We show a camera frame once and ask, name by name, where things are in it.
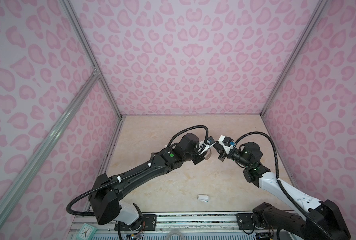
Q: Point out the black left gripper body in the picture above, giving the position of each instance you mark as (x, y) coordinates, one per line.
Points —
(197, 158)

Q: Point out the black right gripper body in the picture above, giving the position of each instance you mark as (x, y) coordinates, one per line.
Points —
(224, 155)

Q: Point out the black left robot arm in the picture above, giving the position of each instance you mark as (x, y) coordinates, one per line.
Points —
(107, 200)

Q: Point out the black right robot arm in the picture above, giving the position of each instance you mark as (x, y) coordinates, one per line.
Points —
(314, 219)

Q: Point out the small white plastic object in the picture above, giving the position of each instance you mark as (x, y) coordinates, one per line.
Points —
(204, 198)

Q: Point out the teal box corner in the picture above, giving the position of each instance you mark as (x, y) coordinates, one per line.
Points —
(294, 237)

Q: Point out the teal alarm clock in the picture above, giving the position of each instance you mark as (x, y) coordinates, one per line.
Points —
(86, 232)

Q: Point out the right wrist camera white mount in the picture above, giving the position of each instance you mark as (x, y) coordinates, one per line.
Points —
(226, 142)

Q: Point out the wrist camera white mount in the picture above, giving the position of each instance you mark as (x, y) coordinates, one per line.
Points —
(226, 142)
(206, 145)

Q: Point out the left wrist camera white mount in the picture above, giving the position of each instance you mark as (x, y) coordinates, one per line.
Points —
(206, 145)

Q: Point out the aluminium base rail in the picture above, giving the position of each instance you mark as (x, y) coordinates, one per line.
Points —
(182, 226)

